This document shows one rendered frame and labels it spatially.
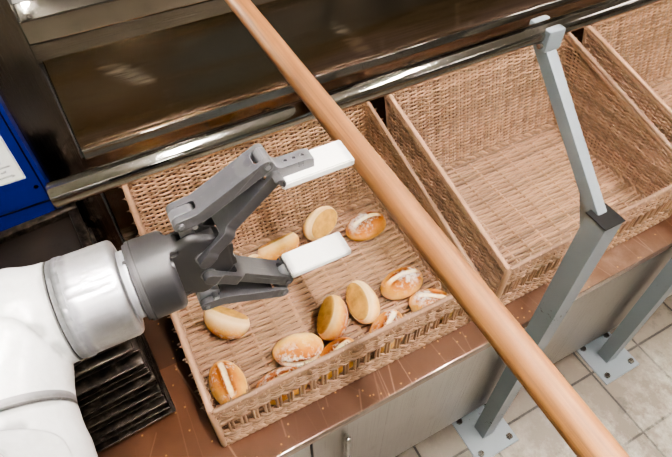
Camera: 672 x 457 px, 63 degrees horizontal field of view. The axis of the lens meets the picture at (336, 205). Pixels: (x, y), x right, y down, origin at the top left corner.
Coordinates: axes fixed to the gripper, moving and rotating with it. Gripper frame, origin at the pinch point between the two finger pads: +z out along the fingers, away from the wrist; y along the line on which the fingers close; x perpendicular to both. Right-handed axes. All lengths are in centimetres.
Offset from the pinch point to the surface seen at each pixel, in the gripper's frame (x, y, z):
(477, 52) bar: -18.4, 2.8, 32.0
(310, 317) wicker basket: -22, 61, 5
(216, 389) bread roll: -14, 57, -17
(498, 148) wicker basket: -45, 61, 73
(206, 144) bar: -17.7, 2.9, -8.1
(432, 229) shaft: 7.5, -0.8, 6.4
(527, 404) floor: 2, 120, 63
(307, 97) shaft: -16.6, -0.2, 4.7
